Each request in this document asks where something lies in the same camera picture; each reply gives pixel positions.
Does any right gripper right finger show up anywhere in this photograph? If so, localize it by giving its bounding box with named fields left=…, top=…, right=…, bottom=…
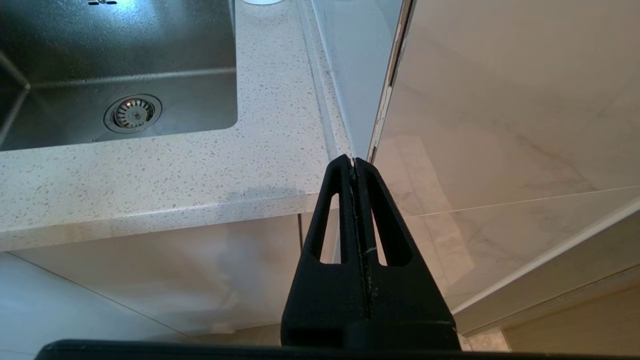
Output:
left=356, top=158, right=461, bottom=350

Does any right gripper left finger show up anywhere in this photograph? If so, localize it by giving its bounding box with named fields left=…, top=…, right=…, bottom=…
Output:
left=281, top=155, right=369, bottom=349

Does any metal sink drain strainer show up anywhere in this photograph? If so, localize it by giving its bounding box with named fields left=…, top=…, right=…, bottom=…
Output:
left=103, top=93, right=164, bottom=134

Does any stainless steel sink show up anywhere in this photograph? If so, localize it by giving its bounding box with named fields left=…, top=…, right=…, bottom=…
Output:
left=0, top=0, right=239, bottom=152

